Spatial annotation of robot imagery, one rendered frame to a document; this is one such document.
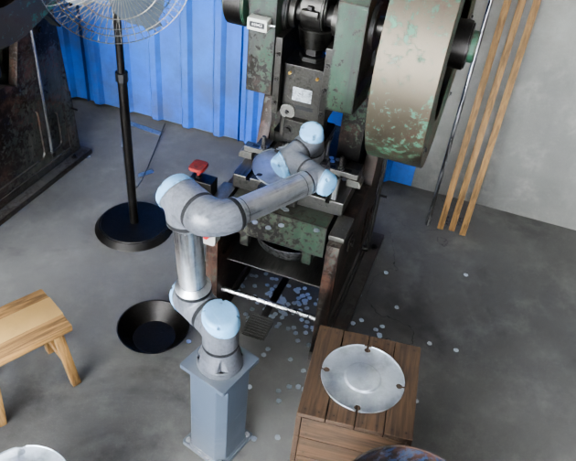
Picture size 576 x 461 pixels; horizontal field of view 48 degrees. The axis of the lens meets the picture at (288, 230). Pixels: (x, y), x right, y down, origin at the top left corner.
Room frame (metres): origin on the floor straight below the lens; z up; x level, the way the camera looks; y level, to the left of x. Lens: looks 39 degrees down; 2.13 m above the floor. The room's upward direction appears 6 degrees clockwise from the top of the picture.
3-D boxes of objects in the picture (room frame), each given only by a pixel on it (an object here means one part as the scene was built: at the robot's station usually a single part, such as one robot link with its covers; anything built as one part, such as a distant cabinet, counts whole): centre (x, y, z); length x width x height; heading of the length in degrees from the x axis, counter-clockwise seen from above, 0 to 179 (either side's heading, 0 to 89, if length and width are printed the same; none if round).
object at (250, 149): (2.19, 0.14, 0.76); 0.17 x 0.06 x 0.10; 74
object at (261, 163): (2.03, 0.01, 0.78); 0.29 x 0.29 x 0.01
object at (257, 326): (2.02, 0.02, 0.14); 0.59 x 0.10 x 0.05; 164
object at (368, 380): (1.43, -0.31, 0.35); 0.29 x 0.29 x 0.01
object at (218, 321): (1.36, 0.18, 0.62); 0.13 x 0.12 x 0.14; 46
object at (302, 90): (2.11, -0.01, 1.04); 0.17 x 0.15 x 0.30; 164
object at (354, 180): (2.10, -0.18, 0.76); 0.17 x 0.06 x 0.10; 74
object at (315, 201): (2.15, -0.02, 0.68); 0.45 x 0.30 x 0.06; 74
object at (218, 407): (1.36, 0.18, 0.23); 0.19 x 0.19 x 0.45; 58
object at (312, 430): (1.43, -0.31, 0.18); 0.40 x 0.38 x 0.35; 171
